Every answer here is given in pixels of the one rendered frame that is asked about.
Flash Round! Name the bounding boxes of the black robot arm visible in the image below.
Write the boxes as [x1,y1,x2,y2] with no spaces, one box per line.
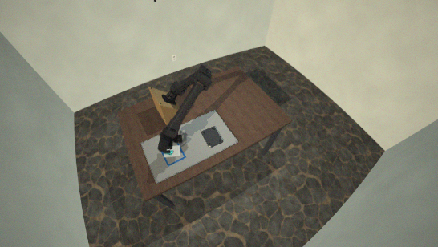
[158,64,212,152]

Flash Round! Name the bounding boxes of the white well plate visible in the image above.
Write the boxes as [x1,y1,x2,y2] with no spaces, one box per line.
[164,145,180,157]

